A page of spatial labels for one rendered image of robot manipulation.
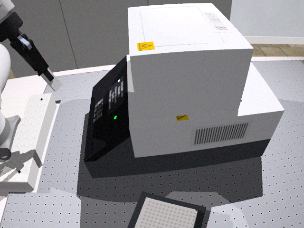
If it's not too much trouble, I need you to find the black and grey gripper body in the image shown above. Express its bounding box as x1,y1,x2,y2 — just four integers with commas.
0,12,26,52

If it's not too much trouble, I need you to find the white benchtop lab instrument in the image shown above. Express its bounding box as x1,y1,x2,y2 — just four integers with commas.
84,3,285,178

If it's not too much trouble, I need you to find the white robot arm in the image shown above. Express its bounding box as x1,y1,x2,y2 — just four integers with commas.
0,0,21,161

